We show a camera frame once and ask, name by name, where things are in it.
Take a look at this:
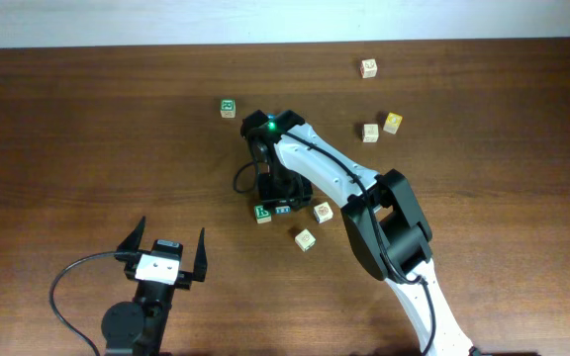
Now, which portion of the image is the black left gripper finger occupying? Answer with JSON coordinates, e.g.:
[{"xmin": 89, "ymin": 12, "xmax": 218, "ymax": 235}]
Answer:
[
  {"xmin": 115, "ymin": 217, "xmax": 145, "ymax": 261},
  {"xmin": 193, "ymin": 228, "xmax": 208, "ymax": 282}
]

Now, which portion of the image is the wooden block blue side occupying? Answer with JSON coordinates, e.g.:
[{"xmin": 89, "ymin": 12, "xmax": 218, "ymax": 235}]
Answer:
[{"xmin": 275, "ymin": 206, "xmax": 291, "ymax": 215}]

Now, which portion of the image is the green R wooden block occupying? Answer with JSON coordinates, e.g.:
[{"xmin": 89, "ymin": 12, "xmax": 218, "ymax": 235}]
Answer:
[{"xmin": 253, "ymin": 205, "xmax": 272, "ymax": 223}]

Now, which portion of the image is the wooden block red drawing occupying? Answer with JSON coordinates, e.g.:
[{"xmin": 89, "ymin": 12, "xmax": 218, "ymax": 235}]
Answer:
[{"xmin": 314, "ymin": 202, "xmax": 333, "ymax": 223}]

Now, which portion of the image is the plain wooden block front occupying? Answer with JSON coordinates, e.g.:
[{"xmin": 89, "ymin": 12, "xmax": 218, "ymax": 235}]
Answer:
[{"xmin": 295, "ymin": 229, "xmax": 316, "ymax": 252}]

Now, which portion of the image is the plain wooden block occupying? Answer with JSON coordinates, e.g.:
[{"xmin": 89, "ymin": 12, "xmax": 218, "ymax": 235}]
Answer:
[
  {"xmin": 295, "ymin": 229, "xmax": 316, "ymax": 252},
  {"xmin": 362, "ymin": 124, "xmax": 379, "ymax": 143}
]

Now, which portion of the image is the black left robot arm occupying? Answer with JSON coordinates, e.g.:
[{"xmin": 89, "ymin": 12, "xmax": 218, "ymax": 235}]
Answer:
[{"xmin": 101, "ymin": 219, "xmax": 208, "ymax": 355}]

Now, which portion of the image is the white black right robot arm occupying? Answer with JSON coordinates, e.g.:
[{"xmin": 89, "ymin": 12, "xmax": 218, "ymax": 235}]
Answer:
[{"xmin": 240, "ymin": 110, "xmax": 480, "ymax": 356}]

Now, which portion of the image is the green R block far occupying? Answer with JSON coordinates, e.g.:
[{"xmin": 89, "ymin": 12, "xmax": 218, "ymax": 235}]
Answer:
[{"xmin": 220, "ymin": 99, "xmax": 237, "ymax": 119}]

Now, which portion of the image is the plain wooden block right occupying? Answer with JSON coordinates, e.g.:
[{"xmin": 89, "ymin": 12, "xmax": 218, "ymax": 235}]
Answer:
[{"xmin": 362, "ymin": 124, "xmax": 379, "ymax": 143}]

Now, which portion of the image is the yellow wooden block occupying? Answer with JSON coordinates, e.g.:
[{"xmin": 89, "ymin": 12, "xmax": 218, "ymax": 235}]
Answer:
[{"xmin": 383, "ymin": 113, "xmax": 403, "ymax": 134}]

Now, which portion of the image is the wooden block red side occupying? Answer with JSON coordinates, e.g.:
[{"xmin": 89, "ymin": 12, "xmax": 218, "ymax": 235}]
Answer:
[{"xmin": 360, "ymin": 58, "xmax": 378, "ymax": 79}]

